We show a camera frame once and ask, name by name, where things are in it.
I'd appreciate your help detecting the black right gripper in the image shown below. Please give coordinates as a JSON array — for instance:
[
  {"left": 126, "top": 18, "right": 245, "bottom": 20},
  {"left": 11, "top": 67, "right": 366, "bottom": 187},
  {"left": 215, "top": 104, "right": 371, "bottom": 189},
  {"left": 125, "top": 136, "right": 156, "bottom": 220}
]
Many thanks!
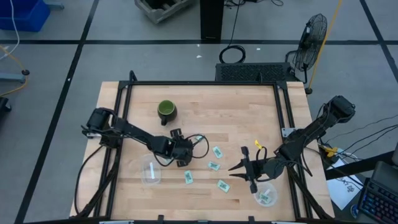
[{"left": 228, "top": 146, "right": 272, "bottom": 194}]

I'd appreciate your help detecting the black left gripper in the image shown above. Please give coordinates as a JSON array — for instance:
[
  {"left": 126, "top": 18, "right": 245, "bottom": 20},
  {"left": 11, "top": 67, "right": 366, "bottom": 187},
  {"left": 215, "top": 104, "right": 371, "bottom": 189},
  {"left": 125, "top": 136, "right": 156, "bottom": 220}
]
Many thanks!
[{"left": 167, "top": 128, "right": 195, "bottom": 168}]

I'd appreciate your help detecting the green ceramic mug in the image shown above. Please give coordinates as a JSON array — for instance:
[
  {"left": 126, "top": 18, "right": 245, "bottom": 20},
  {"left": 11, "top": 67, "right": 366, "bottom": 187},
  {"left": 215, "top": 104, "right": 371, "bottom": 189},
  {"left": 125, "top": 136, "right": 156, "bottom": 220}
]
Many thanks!
[{"left": 157, "top": 99, "right": 178, "bottom": 127}]

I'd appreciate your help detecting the right clear plastic cup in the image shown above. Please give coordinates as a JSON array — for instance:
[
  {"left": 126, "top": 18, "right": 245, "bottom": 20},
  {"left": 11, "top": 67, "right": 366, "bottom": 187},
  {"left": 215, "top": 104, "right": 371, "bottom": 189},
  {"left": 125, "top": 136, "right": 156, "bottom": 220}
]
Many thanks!
[{"left": 253, "top": 182, "right": 279, "bottom": 208}]

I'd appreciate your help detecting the yellow connector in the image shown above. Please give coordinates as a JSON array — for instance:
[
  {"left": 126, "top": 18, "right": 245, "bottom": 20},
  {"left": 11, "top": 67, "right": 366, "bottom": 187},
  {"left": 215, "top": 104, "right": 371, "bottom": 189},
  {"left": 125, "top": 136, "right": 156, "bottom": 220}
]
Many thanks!
[{"left": 323, "top": 146, "right": 338, "bottom": 158}]

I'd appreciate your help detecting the black vented computer case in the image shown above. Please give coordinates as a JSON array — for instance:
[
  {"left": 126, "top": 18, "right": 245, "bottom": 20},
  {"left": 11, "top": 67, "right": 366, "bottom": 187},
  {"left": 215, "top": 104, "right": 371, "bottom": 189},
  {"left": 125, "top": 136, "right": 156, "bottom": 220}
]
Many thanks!
[{"left": 215, "top": 62, "right": 301, "bottom": 83}]

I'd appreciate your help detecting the white paper sheet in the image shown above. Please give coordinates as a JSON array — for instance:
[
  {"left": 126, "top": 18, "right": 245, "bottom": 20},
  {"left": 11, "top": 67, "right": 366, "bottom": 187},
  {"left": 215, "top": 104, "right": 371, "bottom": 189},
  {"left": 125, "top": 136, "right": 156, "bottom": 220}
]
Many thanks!
[{"left": 326, "top": 157, "right": 364, "bottom": 211}]

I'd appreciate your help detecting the black beam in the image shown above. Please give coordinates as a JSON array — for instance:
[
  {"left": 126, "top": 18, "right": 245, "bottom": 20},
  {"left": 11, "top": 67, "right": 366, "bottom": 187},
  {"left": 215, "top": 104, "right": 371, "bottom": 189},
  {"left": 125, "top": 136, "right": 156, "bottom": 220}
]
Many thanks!
[{"left": 325, "top": 151, "right": 396, "bottom": 181}]

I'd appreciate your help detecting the black tower box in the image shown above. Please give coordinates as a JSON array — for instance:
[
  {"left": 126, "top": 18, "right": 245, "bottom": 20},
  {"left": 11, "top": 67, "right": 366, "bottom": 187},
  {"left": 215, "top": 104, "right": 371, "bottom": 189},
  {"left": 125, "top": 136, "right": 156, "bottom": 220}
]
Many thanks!
[{"left": 200, "top": 0, "right": 225, "bottom": 41}]

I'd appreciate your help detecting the grey foam packaging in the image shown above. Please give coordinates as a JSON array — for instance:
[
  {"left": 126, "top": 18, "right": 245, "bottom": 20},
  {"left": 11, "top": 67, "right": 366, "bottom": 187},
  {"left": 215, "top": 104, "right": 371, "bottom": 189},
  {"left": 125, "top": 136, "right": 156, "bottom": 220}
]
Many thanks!
[{"left": 134, "top": 0, "right": 195, "bottom": 25}]

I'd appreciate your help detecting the black keyboard with coloured keys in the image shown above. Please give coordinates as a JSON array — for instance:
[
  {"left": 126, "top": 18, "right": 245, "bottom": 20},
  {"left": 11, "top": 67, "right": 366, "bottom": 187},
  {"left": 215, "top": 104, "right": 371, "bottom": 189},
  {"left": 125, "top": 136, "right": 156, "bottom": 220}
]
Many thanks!
[{"left": 357, "top": 177, "right": 398, "bottom": 224}]

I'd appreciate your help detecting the black laptop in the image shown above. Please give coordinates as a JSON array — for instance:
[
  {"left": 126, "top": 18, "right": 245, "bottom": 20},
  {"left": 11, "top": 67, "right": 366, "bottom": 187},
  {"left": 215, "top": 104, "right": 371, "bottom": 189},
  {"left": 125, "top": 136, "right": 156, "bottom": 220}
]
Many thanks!
[{"left": 371, "top": 160, "right": 398, "bottom": 194}]

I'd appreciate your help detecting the black floor fan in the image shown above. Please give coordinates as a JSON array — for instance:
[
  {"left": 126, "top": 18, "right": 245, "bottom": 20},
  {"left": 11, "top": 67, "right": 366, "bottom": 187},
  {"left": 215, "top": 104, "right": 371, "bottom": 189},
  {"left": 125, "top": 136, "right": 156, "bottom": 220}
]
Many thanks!
[{"left": 285, "top": 12, "right": 328, "bottom": 85}]

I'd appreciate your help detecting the black floor object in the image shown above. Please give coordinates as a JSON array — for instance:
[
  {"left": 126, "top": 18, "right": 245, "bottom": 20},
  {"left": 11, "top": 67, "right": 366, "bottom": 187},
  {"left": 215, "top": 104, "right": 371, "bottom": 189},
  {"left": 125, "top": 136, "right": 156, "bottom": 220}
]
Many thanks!
[{"left": 0, "top": 96, "right": 12, "bottom": 118}]

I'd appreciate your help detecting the grey stand leg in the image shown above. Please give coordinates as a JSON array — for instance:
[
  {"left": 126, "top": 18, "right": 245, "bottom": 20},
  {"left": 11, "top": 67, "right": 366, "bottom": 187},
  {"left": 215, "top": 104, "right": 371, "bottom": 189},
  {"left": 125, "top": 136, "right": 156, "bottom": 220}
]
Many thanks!
[{"left": 0, "top": 68, "right": 31, "bottom": 84}]

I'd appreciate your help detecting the blue plastic crate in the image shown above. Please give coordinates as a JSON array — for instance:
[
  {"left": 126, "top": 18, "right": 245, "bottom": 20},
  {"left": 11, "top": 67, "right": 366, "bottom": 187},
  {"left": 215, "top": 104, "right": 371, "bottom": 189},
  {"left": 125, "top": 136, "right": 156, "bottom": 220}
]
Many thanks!
[{"left": 0, "top": 0, "right": 51, "bottom": 32}]

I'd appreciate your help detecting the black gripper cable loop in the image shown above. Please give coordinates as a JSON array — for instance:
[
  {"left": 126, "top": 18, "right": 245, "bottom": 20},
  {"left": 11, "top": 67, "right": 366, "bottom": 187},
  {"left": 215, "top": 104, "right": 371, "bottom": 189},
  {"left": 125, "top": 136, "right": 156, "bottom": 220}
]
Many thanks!
[{"left": 185, "top": 134, "right": 210, "bottom": 160}]

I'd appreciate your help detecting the grey metal bracket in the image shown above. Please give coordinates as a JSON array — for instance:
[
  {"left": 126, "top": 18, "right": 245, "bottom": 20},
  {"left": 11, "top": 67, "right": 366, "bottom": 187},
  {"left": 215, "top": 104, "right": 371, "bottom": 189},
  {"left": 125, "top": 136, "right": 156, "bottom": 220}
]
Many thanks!
[{"left": 281, "top": 126, "right": 296, "bottom": 138}]

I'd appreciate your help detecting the black aluminium table frame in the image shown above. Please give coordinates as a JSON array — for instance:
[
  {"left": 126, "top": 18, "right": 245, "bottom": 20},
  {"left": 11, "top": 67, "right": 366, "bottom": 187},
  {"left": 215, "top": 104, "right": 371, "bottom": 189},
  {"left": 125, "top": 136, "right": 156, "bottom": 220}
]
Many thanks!
[{"left": 73, "top": 70, "right": 335, "bottom": 224}]

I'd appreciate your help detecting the black arm base cable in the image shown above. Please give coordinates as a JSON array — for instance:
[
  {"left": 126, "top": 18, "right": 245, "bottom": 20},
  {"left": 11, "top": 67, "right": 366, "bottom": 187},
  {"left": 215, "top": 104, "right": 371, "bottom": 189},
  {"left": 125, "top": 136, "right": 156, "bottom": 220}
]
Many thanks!
[{"left": 73, "top": 144, "right": 105, "bottom": 215}]

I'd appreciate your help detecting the coiled black cable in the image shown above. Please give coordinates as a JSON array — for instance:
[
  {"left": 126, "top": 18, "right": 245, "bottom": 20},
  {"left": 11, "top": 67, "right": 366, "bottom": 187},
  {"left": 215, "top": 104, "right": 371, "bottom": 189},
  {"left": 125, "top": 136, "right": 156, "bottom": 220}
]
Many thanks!
[{"left": 218, "top": 0, "right": 246, "bottom": 65}]

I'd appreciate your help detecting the black floor cable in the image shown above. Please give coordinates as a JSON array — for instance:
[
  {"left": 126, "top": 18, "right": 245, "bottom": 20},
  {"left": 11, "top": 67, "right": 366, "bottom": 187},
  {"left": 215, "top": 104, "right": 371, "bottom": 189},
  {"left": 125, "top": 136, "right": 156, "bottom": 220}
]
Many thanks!
[
  {"left": 338, "top": 124, "right": 398, "bottom": 156},
  {"left": 325, "top": 114, "right": 398, "bottom": 144}
]

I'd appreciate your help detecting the yellow hose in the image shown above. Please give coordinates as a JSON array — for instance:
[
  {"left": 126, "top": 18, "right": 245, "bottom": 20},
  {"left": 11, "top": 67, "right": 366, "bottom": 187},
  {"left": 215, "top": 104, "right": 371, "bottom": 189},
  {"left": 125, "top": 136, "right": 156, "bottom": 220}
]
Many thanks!
[{"left": 0, "top": 45, "right": 29, "bottom": 98}]

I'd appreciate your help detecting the yellow cable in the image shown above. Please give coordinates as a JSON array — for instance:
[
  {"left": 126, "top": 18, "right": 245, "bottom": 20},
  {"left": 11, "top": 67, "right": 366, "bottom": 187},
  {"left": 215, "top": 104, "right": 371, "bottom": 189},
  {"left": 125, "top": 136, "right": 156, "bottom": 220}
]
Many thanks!
[{"left": 305, "top": 0, "right": 343, "bottom": 95}]

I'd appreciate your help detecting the white cable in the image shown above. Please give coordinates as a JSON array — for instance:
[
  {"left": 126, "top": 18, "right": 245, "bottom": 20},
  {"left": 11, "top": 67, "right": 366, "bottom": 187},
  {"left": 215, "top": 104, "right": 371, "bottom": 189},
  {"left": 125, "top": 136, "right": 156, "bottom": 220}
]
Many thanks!
[{"left": 0, "top": 0, "right": 21, "bottom": 62}]

